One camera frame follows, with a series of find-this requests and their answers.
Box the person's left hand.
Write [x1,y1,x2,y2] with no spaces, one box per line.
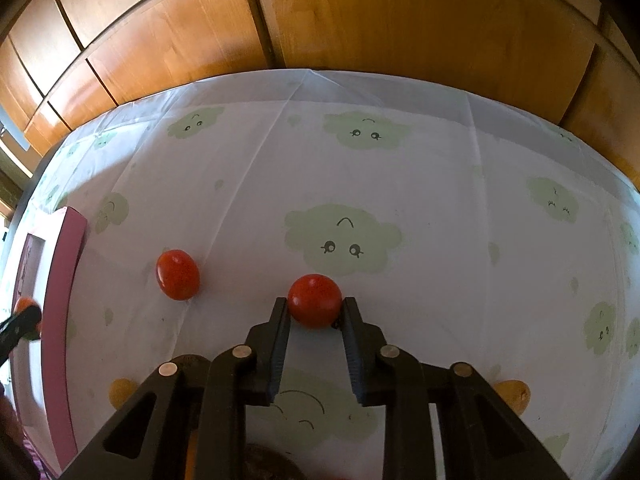
[0,388,40,480]

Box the wooden wardrobe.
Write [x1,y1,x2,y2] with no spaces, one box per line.
[1,0,639,180]

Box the medium orange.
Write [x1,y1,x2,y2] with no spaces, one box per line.
[184,430,198,480]

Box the red tomato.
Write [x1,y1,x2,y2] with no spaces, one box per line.
[286,274,343,330]
[155,249,201,301]

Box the small yellow fruit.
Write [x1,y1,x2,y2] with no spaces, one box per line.
[492,379,530,416]

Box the pink white shallow box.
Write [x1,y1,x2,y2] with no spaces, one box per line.
[6,207,87,474]

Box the large orange with leaf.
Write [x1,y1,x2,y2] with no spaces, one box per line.
[13,296,42,341]

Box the dark brown kiwi fruit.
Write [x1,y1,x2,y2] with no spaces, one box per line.
[244,443,306,480]

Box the small orange tangerine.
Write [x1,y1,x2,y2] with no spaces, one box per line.
[108,378,138,410]

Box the white cloud-print tablecloth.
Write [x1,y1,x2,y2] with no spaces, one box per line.
[24,70,639,479]

